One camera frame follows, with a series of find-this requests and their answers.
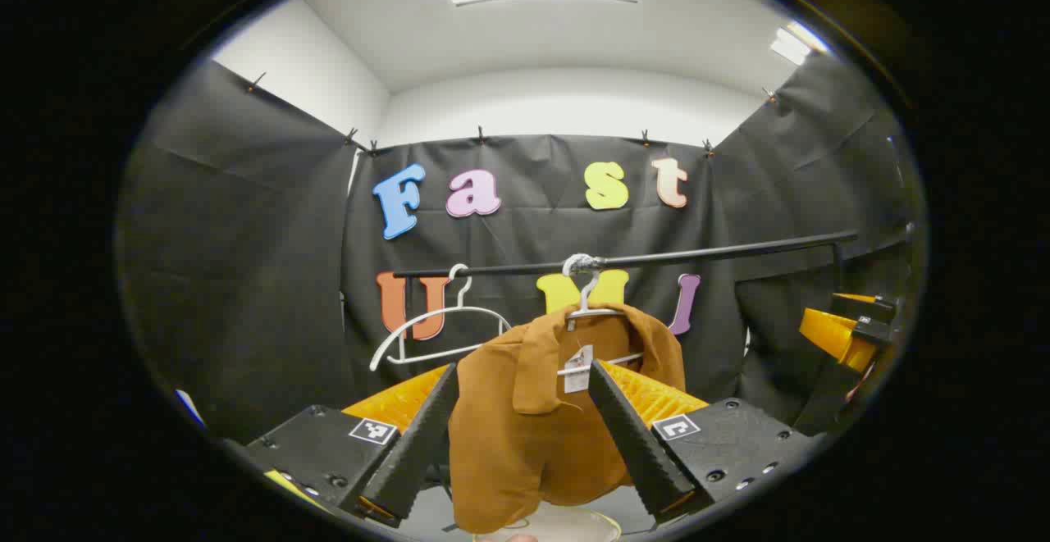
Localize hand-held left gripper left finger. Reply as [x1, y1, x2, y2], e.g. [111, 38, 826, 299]
[221, 362, 462, 529]

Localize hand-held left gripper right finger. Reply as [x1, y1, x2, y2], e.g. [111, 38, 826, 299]
[587, 359, 817, 525]

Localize brown shirt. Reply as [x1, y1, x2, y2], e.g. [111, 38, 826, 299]
[449, 304, 687, 535]

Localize white plastic hanger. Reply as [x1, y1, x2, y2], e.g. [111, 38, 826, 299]
[369, 263, 514, 372]

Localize black clothes rack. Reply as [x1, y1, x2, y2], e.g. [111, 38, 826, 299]
[392, 230, 861, 293]

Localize white hanger with taped hook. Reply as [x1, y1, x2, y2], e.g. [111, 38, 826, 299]
[560, 253, 646, 376]

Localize black backdrop cloth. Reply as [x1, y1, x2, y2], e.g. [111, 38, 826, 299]
[119, 54, 915, 444]

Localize small ceiling light panel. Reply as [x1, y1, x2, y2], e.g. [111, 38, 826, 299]
[769, 21, 829, 66]

